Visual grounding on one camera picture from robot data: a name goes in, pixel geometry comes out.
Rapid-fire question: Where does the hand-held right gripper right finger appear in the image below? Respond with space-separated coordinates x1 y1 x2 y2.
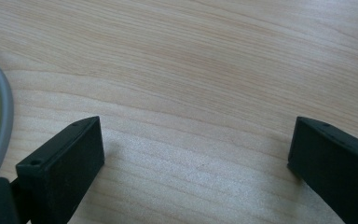
286 116 358 224

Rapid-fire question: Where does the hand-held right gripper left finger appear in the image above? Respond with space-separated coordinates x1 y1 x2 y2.
15 116 106 224

